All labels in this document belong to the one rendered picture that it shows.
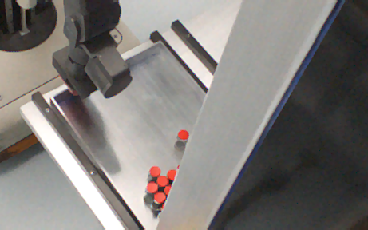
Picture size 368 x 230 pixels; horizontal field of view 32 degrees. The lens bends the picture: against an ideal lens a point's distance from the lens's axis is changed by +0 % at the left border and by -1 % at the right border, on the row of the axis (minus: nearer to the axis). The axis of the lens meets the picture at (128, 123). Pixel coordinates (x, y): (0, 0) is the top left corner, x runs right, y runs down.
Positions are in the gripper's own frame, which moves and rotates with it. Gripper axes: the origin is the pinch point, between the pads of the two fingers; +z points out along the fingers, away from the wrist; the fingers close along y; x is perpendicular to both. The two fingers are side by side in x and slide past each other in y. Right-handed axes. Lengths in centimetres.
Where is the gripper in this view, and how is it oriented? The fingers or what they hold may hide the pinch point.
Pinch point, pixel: (77, 91)
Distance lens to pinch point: 123.6
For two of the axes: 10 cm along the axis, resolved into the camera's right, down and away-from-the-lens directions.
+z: -1.5, 4.3, 8.9
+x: 8.1, -4.6, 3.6
